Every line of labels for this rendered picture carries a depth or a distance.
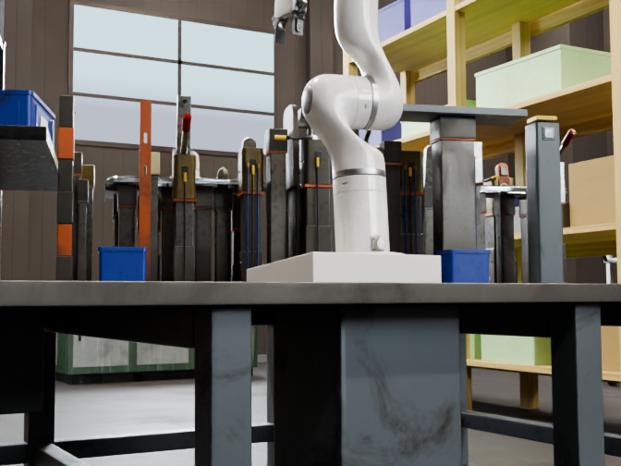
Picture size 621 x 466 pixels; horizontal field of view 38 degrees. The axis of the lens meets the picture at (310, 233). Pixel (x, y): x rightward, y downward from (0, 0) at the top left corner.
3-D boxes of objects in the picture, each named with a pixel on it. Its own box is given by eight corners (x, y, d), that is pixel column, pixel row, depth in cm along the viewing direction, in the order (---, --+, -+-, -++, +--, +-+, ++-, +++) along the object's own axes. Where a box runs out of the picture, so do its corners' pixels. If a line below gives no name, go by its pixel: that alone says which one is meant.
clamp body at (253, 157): (260, 289, 247) (260, 153, 250) (267, 289, 237) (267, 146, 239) (236, 289, 246) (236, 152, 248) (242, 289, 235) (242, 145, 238)
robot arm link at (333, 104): (395, 175, 202) (389, 71, 205) (317, 171, 195) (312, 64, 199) (371, 186, 213) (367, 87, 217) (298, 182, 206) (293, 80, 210)
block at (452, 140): (467, 287, 245) (464, 121, 248) (479, 287, 237) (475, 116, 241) (432, 287, 243) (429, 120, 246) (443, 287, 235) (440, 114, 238)
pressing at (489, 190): (540, 200, 297) (539, 195, 297) (574, 191, 275) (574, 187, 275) (104, 190, 266) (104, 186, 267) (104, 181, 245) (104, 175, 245)
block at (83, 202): (87, 289, 259) (89, 184, 261) (87, 289, 247) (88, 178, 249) (76, 289, 258) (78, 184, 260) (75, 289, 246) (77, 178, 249)
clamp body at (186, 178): (194, 289, 245) (194, 159, 248) (198, 289, 236) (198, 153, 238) (169, 289, 244) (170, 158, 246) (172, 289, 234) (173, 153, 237)
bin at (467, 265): (476, 287, 235) (475, 251, 236) (492, 286, 226) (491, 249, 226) (435, 287, 233) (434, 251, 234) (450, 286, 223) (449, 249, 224)
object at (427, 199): (434, 288, 263) (432, 188, 265) (438, 288, 260) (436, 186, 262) (421, 288, 262) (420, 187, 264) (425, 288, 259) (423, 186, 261)
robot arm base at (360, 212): (423, 257, 199) (418, 174, 202) (349, 255, 190) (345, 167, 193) (374, 267, 216) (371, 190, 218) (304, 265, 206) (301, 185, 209)
